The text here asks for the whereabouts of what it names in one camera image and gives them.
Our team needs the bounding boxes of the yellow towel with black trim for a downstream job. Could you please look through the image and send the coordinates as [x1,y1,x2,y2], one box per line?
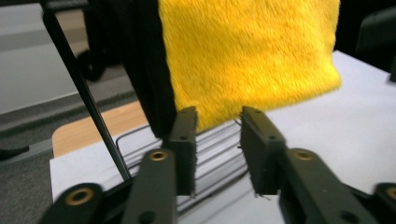
[88,0,343,140]

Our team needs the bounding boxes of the black wire rack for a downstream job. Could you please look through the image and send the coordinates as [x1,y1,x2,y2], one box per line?
[40,0,250,217]

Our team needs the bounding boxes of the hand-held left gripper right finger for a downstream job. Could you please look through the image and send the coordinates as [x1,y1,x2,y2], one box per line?
[239,105,379,224]

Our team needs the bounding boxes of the aluminium floor rail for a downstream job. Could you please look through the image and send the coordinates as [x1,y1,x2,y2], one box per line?
[0,137,54,169]

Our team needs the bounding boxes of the white cabinet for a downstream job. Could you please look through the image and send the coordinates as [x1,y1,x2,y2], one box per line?
[0,2,82,116]

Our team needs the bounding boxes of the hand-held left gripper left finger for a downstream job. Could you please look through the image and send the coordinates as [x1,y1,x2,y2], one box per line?
[120,105,199,224]

